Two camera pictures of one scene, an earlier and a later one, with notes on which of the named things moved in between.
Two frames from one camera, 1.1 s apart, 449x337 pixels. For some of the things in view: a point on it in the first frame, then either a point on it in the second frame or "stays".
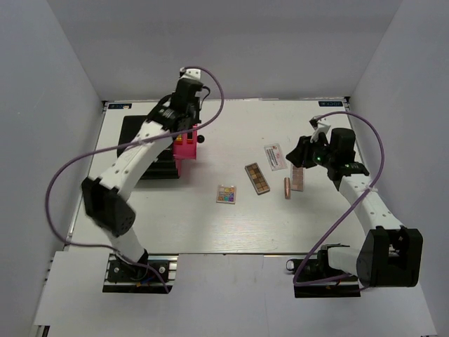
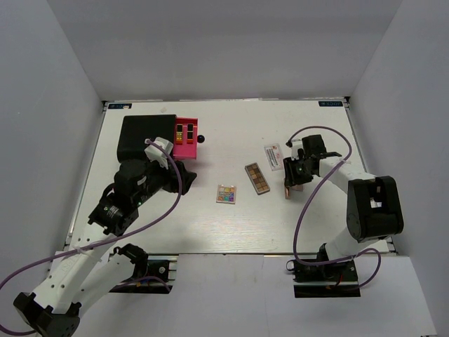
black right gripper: x=299 y=156 -> x=291 y=178
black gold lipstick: x=179 y=140 stays
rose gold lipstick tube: x=287 y=187 stays
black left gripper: x=196 y=119 -> x=173 y=183
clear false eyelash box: x=276 y=156 stays
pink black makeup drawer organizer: x=167 y=166 stays
